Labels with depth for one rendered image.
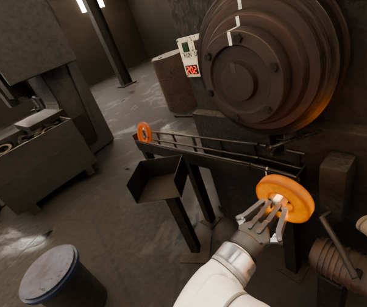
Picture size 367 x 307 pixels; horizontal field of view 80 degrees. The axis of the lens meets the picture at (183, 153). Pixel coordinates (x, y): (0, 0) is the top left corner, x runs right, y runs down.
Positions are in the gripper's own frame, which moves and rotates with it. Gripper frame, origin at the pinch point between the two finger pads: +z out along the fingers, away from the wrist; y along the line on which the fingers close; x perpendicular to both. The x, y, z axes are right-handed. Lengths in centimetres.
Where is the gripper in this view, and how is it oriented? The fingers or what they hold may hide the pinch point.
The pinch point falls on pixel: (282, 195)
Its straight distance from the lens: 67.5
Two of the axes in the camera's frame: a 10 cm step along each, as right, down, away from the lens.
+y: 6.6, 2.2, -7.2
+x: -3.3, -7.7, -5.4
